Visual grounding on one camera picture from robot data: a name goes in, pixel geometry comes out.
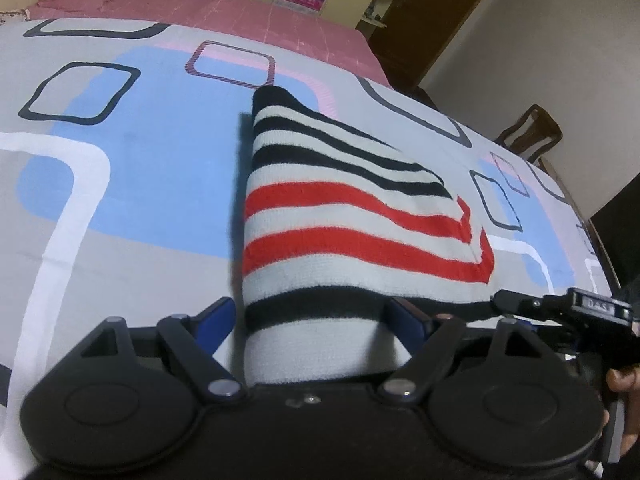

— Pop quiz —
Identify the brown wooden door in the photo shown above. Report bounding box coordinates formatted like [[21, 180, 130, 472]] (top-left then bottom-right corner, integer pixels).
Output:
[[367, 0, 501, 93]]

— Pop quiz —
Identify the pink bed sheet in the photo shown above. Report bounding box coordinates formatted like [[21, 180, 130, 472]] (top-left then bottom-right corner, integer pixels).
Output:
[[22, 0, 391, 86]]

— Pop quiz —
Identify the person's right hand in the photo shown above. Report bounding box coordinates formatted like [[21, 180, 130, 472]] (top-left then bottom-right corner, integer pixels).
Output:
[[606, 364, 640, 438]]

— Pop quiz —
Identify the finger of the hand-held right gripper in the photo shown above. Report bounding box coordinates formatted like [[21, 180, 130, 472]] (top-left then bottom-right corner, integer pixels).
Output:
[[490, 290, 547, 320]]

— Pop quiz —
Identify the wooden chair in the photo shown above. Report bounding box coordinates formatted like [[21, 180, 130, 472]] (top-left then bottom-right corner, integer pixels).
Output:
[[494, 104, 563, 163]]

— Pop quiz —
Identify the cream wall shelf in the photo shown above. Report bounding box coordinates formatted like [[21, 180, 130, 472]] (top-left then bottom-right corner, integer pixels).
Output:
[[355, 0, 421, 43]]

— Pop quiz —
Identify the grey blue printed blanket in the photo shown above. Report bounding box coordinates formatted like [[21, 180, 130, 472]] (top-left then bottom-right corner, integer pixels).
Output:
[[0, 17, 617, 461]]

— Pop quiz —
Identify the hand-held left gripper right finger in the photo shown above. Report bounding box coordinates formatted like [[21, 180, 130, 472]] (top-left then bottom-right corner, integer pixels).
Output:
[[377, 297, 566, 404]]

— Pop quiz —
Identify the black white red striped sweater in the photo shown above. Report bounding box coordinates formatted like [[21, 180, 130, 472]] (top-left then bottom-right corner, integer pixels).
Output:
[[240, 86, 496, 386]]

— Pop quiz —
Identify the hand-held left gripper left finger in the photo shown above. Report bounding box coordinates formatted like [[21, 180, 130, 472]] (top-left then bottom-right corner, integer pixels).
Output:
[[82, 297, 247, 404]]

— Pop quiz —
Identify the black panel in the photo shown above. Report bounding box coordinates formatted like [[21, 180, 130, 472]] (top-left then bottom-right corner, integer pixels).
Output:
[[587, 182, 640, 291]]

